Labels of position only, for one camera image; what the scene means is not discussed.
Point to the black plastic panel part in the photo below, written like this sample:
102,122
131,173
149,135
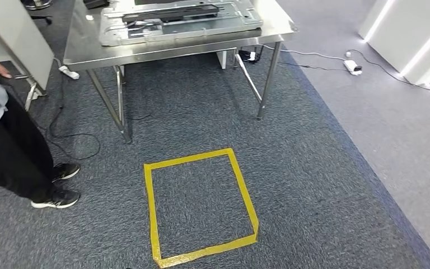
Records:
170,14

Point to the large steel workbench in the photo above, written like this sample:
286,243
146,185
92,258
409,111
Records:
85,48

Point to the small steel table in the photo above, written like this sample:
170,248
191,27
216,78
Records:
31,94

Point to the black office chair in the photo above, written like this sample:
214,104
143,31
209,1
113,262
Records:
42,18

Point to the chrome round base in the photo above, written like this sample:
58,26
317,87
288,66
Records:
35,3

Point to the person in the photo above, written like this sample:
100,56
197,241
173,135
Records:
7,156

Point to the small white object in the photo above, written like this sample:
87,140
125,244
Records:
89,17

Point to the stamped grey metal plate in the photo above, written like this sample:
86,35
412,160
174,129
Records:
200,29

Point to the black power adapter bundle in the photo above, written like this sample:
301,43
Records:
248,55

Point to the black plug adapter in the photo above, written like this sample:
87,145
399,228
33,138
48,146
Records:
357,68

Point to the white lit display stand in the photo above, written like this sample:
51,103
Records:
404,29

